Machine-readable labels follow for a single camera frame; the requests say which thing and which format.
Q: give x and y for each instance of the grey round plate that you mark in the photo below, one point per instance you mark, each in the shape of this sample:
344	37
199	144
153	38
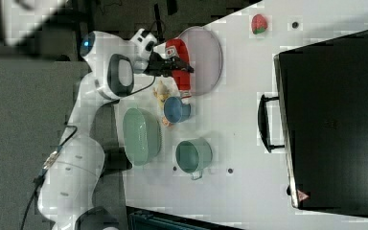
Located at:
205	57

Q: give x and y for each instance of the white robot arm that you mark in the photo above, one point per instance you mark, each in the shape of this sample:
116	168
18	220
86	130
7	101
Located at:
70	174

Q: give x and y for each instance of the green mug with handle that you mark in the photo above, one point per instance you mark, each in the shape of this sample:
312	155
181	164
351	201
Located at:
193	157

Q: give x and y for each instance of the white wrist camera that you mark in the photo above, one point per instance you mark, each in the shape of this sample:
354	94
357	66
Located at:
144	42

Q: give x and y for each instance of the large red strawberry toy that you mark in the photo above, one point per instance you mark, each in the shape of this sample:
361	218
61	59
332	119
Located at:
258	24

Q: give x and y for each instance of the yellow peeled banana toy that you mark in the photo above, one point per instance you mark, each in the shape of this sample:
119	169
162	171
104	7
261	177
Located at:
161	92

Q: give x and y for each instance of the green bowl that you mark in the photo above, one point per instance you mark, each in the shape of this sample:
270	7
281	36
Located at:
142	136

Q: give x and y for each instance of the red ketchup bottle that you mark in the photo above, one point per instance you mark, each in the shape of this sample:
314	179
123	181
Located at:
176	49

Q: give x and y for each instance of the black toaster oven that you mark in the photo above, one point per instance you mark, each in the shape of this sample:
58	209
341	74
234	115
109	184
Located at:
323	99

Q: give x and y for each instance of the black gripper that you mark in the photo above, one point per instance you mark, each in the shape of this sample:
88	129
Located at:
161	67

